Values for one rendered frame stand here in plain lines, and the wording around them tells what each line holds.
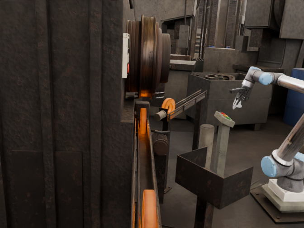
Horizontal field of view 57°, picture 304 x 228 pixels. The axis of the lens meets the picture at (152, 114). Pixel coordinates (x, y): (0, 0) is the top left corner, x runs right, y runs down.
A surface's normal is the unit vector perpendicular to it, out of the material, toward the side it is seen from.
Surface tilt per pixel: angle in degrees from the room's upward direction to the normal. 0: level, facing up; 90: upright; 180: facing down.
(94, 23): 90
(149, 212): 39
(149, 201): 19
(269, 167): 92
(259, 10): 92
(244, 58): 90
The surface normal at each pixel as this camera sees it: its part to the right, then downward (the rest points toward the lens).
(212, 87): 0.31, 0.26
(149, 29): 0.07, -0.48
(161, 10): -0.19, 0.25
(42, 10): 0.05, 0.26
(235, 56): -0.92, 0.06
